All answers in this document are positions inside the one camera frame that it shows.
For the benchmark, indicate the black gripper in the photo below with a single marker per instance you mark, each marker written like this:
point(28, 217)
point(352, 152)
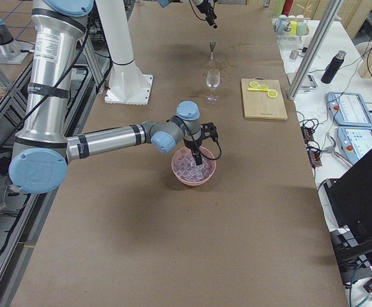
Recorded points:
point(202, 7)
point(195, 144)

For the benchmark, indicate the steel jigger measuring cup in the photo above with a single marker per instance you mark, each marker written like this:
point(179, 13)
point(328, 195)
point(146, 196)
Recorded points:
point(212, 45)

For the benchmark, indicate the pink bowl of ice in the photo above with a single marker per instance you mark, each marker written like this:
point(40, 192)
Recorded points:
point(186, 171)

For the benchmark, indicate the clear wine glass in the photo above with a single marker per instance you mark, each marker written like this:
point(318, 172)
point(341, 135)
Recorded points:
point(212, 82)

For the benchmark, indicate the yellow lemon slice far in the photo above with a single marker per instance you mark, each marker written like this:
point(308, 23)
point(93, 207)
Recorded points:
point(254, 84)

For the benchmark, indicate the yellow lemon slice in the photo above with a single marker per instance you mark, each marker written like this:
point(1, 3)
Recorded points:
point(263, 87)
point(272, 93)
point(254, 84)

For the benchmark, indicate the bamboo cutting board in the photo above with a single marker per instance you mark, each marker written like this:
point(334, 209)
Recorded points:
point(257, 105)

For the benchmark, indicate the yellow lemon slice middle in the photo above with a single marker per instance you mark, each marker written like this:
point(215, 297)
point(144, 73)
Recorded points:
point(263, 87)

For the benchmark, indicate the tray of pastel cups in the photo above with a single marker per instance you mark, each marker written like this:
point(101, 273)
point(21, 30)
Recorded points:
point(290, 27)

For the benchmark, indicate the small steel cup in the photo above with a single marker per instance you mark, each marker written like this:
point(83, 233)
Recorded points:
point(294, 55)

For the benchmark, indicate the yellow lemon slice near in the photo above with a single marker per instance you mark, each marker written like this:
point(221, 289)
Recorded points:
point(272, 93)

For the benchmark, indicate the white kitchen scale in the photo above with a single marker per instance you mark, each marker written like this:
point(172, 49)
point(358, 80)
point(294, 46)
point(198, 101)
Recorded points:
point(308, 84)

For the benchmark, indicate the black insulated bottle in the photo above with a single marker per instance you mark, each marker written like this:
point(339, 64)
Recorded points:
point(333, 67)

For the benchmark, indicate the far blue teach pendant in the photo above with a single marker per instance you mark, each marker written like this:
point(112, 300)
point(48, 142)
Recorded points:
point(348, 109)

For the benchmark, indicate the blue teach pendant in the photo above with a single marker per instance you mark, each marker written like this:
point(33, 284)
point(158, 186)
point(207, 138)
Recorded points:
point(355, 141)
point(348, 109)

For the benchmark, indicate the near blue teach pendant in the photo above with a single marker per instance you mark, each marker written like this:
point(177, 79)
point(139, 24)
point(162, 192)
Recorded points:
point(355, 141)

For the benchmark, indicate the black laptop monitor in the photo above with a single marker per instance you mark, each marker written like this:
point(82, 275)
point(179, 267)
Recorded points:
point(350, 198)

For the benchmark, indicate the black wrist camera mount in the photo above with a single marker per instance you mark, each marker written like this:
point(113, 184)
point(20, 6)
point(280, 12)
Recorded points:
point(209, 130)

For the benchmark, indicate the white pedestal column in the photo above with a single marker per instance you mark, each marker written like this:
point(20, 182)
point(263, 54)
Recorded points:
point(127, 84)

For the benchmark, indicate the aluminium frame post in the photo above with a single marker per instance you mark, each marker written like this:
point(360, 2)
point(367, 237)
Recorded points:
point(314, 46)

